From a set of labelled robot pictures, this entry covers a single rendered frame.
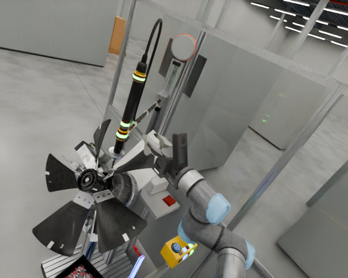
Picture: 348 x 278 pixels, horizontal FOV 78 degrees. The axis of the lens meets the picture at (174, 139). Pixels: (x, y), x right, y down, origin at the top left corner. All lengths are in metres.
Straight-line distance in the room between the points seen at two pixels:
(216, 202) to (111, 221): 0.59
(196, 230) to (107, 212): 0.53
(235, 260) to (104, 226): 0.61
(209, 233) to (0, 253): 1.95
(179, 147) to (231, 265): 0.33
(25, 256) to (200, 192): 1.92
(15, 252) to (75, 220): 1.19
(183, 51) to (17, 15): 5.22
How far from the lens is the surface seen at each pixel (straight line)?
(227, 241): 0.68
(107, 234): 1.04
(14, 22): 6.36
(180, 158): 0.65
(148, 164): 1.01
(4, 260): 2.34
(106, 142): 2.55
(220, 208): 0.59
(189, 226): 0.67
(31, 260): 2.31
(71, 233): 1.24
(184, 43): 1.45
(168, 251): 1.22
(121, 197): 1.24
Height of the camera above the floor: 2.03
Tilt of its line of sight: 28 degrees down
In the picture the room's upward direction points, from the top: 24 degrees clockwise
